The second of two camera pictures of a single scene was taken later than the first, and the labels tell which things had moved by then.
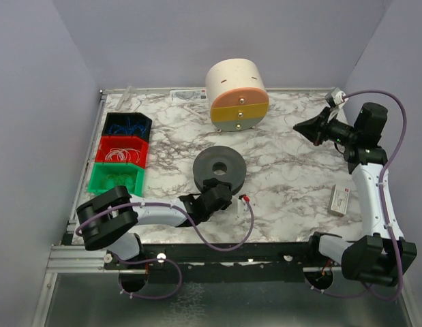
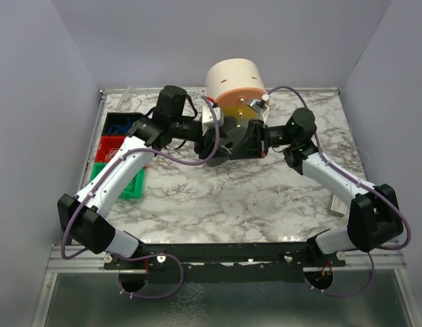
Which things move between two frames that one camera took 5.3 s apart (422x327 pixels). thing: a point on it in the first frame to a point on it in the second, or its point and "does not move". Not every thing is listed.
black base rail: x=218 y=263 does not move
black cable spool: x=236 y=168 to x=230 y=135
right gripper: x=322 y=126 to x=259 y=137
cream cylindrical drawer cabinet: x=237 y=93 does not move
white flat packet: x=187 y=95 does not move
